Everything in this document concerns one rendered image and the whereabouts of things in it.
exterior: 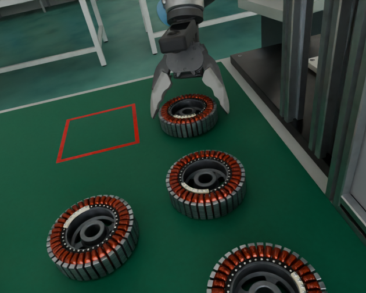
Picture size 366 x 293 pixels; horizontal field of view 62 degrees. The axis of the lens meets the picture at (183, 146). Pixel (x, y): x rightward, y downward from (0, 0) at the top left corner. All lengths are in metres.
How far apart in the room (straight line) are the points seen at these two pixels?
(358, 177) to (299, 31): 0.22
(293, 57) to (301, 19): 0.05
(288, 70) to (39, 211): 0.44
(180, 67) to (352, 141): 0.34
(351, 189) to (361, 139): 0.08
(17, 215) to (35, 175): 0.09
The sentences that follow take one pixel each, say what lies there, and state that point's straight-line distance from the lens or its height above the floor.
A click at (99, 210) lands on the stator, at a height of 0.78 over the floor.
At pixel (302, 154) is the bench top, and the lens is 0.51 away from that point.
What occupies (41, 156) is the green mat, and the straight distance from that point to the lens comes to 0.66.
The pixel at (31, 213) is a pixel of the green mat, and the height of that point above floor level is 0.75.
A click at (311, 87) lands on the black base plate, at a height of 0.77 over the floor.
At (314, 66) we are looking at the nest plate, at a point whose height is 0.78.
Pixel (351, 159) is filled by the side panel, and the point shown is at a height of 0.83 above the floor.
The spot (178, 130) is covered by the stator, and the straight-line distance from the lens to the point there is 0.55.
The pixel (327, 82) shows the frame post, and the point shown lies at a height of 0.89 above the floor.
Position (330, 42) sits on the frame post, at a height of 0.94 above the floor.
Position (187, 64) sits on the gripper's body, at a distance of 0.59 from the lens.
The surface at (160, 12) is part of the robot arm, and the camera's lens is 0.82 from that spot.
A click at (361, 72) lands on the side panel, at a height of 0.94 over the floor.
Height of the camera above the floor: 1.08
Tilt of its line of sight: 37 degrees down
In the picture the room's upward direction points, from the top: 12 degrees counter-clockwise
